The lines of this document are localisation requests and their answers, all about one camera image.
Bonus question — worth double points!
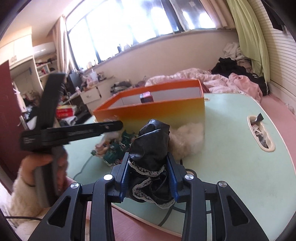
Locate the green curtain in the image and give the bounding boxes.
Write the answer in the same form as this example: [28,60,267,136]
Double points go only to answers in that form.
[227,1,270,82]

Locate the orange gradient storage box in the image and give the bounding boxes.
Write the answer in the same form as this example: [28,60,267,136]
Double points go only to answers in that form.
[93,80,205,133]

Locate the pink crumpled blanket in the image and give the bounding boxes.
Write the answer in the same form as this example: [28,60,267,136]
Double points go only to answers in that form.
[145,68,263,103]

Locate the red tissue box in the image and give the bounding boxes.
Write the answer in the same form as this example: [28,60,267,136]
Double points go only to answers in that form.
[56,105,77,120]

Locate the person's left hand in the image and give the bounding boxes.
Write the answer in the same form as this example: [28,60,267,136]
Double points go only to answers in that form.
[19,148,69,193]

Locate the white fluffy pompom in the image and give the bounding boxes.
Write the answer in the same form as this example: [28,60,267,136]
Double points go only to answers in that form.
[168,123,204,161]

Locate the green toy car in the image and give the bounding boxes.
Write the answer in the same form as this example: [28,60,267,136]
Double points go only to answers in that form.
[103,131,137,166]

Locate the white clothes pile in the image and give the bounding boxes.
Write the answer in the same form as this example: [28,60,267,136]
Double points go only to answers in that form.
[223,42,252,69]

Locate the pink bed sheet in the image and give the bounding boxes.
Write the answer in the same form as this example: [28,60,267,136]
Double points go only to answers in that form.
[64,94,296,241]

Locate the black lace-trimmed garment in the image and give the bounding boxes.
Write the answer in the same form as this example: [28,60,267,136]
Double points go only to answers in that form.
[126,119,175,209]

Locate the white bedside desk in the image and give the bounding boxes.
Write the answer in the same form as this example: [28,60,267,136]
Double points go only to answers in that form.
[64,76,117,117]

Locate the doll with plastic-wrapped head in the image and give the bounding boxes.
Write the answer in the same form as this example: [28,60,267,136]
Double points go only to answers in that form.
[91,130,123,158]

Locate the items in table slot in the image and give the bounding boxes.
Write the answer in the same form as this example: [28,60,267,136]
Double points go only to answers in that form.
[247,113,275,152]

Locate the black clothes pile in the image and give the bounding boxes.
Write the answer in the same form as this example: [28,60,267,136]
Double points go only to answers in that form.
[211,58,269,96]

